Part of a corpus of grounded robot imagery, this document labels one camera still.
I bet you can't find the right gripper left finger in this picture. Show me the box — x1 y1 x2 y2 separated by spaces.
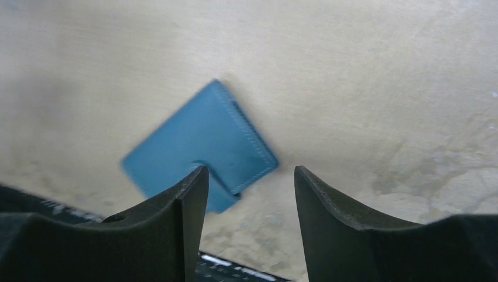
0 165 210 282

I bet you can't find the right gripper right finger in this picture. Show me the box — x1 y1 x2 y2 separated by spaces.
294 166 497 281

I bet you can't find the blue card holder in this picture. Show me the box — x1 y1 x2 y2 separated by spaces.
121 79 279 213

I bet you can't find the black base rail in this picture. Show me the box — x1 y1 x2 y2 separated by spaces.
0 183 292 282

